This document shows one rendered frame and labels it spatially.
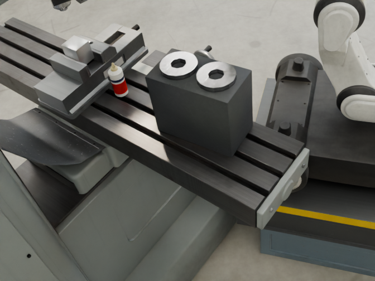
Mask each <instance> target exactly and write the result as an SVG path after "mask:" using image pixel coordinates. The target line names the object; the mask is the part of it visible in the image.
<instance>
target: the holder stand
mask: <svg viewBox="0 0 375 281"><path fill-rule="evenodd" d="M145 79H146V83H147V87H148V92H149V95H150V99H151V103H152V107H153V111H154V114H155V118H156V123H157V127H158V130H160V131H162V132H165V133H167V134H170V135H173V136H175V137H178V138H181V139H183V140H186V141H188V142H191V143H194V144H197V145H199V146H202V147H204V148H207V149H210V150H212V151H215V152H218V153H220V154H223V155H225V156H228V157H233V155H234V154H235V152H236V150H237V149H238V147H239V146H240V144H241V143H242V142H243V140H244V138H245V137H246V135H247V134H248V132H249V131H250V129H251V128H252V126H253V106H252V70H250V69H246V68H243V67H239V66H235V65H231V64H228V63H226V62H221V61H217V60H213V59H210V58H207V57H203V56H199V55H195V54H191V53H189V52H185V51H181V50H177V49H171V50H170V51H169V52H168V53H167V54H166V55H165V56H164V57H163V58H162V59H161V60H160V61H159V62H158V63H157V64H156V66H155V67H154V68H153V69H152V70H151V71H150V72H149V73H148V74H147V75H146V76H145Z"/></svg>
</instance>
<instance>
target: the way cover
mask: <svg viewBox="0 0 375 281"><path fill-rule="evenodd" d="M34 117H35V118H34ZM15 125H16V126H15ZM46 130H47V131H46ZM37 137H38V138H37ZM9 138H10V139H9ZM0 149H1V150H4V151H6V152H10V153H12V154H15V155H17V156H20V157H23V158H25V159H29V160H31V161H34V162H36V163H39V164H42V165H46V166H57V165H70V164H79V163H82V162H84V161H85V160H87V159H88V158H90V157H92V156H93V155H95V154H97V153H98V152H100V151H101V150H103V149H105V146H103V145H101V144H99V143H97V142H96V141H94V140H92V139H90V138H89V137H87V136H85V135H83V134H81V133H80V132H78V131H77V130H75V129H73V128H71V127H70V126H68V125H66V124H64V123H63V122H61V121H59V120H57V119H55V118H54V117H52V116H50V115H48V114H47V113H45V112H43V111H42V110H40V109H38V108H36V107H35V108H33V109H31V110H29V111H27V112H25V113H23V114H21V115H18V116H16V117H14V118H12V119H0ZM18 150H19V151H18ZM55 161H56V162H55Z"/></svg>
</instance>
